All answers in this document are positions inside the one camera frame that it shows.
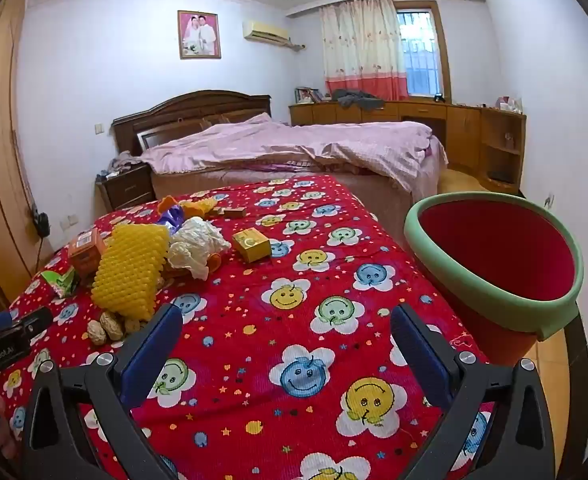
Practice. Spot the red flower printed blanket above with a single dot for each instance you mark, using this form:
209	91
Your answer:
274	360

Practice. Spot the black power plug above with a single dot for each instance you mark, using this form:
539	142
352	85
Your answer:
40	220

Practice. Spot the grey clothes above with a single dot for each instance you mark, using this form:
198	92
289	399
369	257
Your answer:
356	99

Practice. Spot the white double wall socket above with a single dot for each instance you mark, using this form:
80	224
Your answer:
69	219

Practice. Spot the orange cardboard box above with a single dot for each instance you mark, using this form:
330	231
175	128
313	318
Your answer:
86	252

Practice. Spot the wall air conditioner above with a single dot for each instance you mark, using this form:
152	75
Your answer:
266	31

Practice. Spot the pink quilt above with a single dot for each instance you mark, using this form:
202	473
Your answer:
294	147

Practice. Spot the purple wrapper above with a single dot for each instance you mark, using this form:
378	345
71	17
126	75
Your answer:
173	217

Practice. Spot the small figurine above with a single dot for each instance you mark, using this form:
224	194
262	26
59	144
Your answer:
510	141

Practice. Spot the photo frames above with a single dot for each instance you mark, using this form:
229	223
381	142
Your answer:
308	95

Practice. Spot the green snack wrapper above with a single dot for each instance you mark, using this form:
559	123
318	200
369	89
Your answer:
61	282

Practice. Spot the white crumpled plastic bag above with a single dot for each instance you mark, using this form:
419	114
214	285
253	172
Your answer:
196	242

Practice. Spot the wooden desk cabinet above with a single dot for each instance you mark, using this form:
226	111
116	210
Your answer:
464	122

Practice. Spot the red trash bin green rim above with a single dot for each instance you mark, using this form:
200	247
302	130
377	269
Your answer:
494	250

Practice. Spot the pile of clothes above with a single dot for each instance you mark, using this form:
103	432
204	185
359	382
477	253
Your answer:
122	164

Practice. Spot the orange wrapper piece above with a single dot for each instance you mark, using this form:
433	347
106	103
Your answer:
167	204

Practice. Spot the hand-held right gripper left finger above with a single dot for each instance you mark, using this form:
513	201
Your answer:
153	347

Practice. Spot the window with bars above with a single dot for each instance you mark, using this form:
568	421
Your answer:
421	50

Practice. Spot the peanut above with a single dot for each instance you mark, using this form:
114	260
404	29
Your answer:
97	333
112	325

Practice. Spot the dark wooden nightstand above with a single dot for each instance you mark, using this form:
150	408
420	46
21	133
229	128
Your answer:
126	187

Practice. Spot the yellow plush toy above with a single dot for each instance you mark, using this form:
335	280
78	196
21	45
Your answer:
199	207

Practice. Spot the beige small toy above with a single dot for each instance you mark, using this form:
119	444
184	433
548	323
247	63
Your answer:
132	325

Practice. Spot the yellow foam fruit net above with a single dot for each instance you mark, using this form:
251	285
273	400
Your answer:
128	270

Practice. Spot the person's left hand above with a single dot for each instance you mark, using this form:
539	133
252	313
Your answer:
4	425

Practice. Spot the wooden bed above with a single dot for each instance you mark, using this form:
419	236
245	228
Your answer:
183	110

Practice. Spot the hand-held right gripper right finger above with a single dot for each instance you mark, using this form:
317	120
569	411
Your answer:
419	355

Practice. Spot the yellow cardboard box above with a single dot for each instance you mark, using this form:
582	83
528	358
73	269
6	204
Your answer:
251	247

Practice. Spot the small brown box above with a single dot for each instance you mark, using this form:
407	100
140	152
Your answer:
234	213

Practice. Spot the pink items on shelf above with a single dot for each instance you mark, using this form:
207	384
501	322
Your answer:
506	105

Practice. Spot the floral curtain red hem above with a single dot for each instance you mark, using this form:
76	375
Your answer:
361	50

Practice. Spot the framed wall photo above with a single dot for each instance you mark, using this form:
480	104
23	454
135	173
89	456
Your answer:
198	35

